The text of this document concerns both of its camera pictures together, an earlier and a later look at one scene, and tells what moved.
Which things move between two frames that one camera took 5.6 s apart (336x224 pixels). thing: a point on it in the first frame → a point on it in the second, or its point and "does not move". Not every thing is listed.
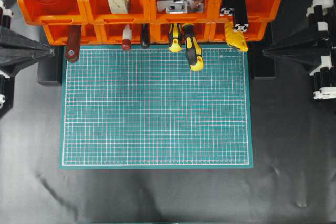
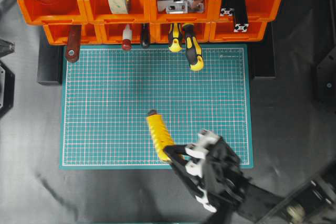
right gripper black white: x=307 y=50 → x=220 y=178
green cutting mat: x=142 y=107 does not move
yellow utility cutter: x=235 y=39 → x=161 y=134
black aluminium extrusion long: x=241 y=20 does not move
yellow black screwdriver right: x=192 y=49 does not move
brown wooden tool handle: x=73 y=42 does not move
